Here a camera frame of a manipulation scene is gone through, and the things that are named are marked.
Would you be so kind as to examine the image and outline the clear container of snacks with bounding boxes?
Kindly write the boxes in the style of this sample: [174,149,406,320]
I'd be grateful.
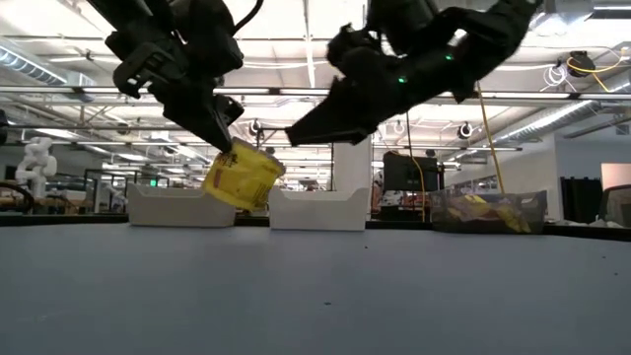
[430,188,548,235]

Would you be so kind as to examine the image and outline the white plastic bin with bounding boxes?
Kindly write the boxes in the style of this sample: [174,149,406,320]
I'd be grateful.
[268,185,372,232]

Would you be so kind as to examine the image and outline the black aluminium table frame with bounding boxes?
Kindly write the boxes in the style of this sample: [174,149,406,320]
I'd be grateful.
[0,211,631,243]

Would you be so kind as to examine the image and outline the light grey plastic bin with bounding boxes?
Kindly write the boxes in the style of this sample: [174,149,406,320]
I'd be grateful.
[126,182,238,229]

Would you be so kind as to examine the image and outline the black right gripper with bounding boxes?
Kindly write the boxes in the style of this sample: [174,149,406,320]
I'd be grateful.
[284,24,420,148]

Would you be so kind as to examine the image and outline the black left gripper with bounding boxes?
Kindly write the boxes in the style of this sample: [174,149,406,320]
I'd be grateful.
[112,43,245,154]

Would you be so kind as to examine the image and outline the black monitor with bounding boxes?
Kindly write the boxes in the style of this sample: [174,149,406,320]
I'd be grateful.
[383,151,445,193]

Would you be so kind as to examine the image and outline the yellow hanging cable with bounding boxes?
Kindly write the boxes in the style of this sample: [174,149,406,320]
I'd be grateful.
[475,81,507,194]

